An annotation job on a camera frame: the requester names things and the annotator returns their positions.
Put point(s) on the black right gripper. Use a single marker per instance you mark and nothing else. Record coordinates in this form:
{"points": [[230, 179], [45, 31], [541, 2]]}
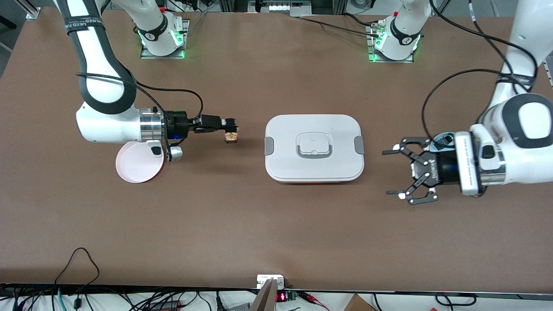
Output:
{"points": [[176, 123]]}

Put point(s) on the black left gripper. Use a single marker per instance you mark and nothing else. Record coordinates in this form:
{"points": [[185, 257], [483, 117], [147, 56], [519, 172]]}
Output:
{"points": [[445, 169]]}

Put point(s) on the orange and black switch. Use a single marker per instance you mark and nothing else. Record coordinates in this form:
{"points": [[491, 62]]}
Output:
{"points": [[231, 138]]}

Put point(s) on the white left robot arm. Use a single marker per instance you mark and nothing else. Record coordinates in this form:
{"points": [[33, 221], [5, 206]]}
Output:
{"points": [[527, 125]]}

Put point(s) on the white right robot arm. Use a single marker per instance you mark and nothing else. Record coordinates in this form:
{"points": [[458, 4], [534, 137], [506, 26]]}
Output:
{"points": [[103, 125]]}

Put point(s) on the light blue round plate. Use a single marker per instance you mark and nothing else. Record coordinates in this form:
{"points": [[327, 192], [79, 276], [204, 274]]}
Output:
{"points": [[452, 147]]}

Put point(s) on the white lunch box grey clips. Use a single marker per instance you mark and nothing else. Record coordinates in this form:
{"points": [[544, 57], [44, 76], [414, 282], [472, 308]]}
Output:
{"points": [[315, 125]]}

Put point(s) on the pink round plate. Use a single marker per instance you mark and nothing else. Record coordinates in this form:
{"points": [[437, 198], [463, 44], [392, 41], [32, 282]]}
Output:
{"points": [[134, 166]]}

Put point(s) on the bright white lit device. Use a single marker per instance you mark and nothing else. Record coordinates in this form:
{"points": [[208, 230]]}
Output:
{"points": [[281, 7]]}

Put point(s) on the brown cardboard piece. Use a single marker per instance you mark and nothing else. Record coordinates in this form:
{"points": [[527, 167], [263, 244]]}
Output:
{"points": [[356, 304]]}

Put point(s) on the red digit display module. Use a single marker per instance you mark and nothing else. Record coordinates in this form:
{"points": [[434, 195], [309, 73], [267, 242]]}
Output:
{"points": [[281, 297]]}

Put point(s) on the small green circuit board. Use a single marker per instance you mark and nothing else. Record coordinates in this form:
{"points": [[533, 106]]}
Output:
{"points": [[291, 296]]}

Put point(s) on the black power adapter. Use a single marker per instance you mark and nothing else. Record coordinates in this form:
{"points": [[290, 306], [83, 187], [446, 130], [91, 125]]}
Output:
{"points": [[166, 306]]}

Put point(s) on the green and black switch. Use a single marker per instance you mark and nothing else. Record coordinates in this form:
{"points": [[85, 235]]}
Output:
{"points": [[443, 141]]}

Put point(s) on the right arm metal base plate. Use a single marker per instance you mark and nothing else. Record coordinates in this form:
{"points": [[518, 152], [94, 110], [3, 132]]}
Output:
{"points": [[149, 56]]}

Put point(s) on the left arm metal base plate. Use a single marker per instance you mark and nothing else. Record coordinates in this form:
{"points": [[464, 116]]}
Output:
{"points": [[389, 61]]}

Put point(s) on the silver aluminium frame profile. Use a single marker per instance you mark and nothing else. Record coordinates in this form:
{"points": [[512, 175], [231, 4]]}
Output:
{"points": [[33, 12], [548, 71]]}

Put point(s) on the grey camera stand bracket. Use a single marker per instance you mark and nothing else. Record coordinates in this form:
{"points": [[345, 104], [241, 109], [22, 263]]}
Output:
{"points": [[268, 298]]}

